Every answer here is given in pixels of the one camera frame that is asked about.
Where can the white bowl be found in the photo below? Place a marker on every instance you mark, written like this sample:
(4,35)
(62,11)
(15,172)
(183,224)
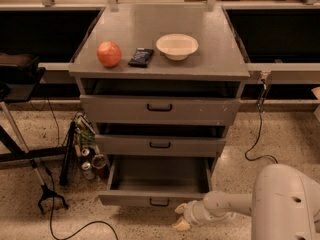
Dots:
(177,47)

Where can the black tray on stand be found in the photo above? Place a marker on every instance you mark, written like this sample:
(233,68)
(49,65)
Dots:
(20,75)

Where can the red apple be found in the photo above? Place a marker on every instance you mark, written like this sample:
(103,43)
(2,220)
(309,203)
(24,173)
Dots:
(109,54)

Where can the grey middle drawer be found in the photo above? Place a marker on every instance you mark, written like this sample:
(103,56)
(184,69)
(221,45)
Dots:
(159,146)

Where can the grey drawer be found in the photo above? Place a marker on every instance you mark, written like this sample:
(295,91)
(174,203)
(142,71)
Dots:
(159,110)
(159,146)
(156,181)

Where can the grey bottom drawer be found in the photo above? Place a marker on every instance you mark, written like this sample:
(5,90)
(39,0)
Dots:
(156,181)

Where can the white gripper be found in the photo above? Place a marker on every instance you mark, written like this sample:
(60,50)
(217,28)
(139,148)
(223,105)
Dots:
(192,214)

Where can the silver soda can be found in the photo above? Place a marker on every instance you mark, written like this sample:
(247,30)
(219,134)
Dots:
(87,170)

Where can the brown glass jar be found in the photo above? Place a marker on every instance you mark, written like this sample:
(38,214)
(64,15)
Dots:
(99,163)

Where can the black tripod stand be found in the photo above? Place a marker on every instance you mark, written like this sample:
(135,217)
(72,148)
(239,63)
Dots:
(46,192)

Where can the grey top drawer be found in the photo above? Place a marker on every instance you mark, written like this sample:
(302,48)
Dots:
(159,110)

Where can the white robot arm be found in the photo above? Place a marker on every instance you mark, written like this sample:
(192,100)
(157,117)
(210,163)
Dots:
(283,205)

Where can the green snack bag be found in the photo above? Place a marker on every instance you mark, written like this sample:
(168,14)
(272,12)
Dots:
(84,131)

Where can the grey wooden drawer cabinet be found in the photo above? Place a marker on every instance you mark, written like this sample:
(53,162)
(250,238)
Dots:
(216,70)

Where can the dark blue snack packet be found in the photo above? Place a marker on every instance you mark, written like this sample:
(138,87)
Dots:
(141,57)

